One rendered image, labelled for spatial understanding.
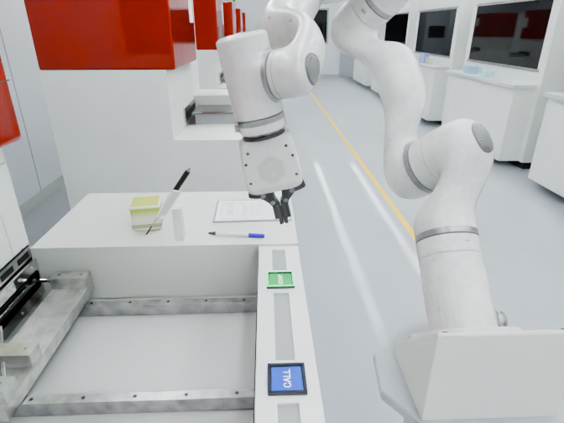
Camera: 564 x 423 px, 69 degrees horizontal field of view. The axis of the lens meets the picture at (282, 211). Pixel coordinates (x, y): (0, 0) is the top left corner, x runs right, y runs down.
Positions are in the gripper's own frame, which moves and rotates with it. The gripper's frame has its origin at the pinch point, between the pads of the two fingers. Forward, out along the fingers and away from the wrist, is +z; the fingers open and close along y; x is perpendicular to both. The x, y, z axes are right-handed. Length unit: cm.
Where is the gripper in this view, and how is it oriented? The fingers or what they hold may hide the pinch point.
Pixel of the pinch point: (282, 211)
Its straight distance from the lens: 77.7
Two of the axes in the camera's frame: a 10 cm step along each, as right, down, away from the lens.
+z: 2.1, 8.9, 4.0
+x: -0.4, -4.1, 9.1
